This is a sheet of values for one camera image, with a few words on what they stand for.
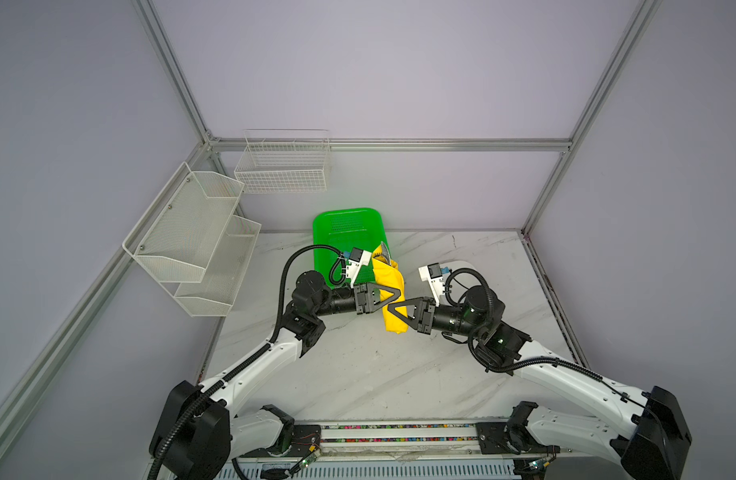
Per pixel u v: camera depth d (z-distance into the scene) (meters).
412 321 0.61
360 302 0.60
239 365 0.46
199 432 0.39
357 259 0.65
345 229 1.18
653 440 0.38
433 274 0.61
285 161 0.96
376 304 0.61
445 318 0.60
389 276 0.65
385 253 0.65
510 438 0.65
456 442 0.75
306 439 0.73
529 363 0.51
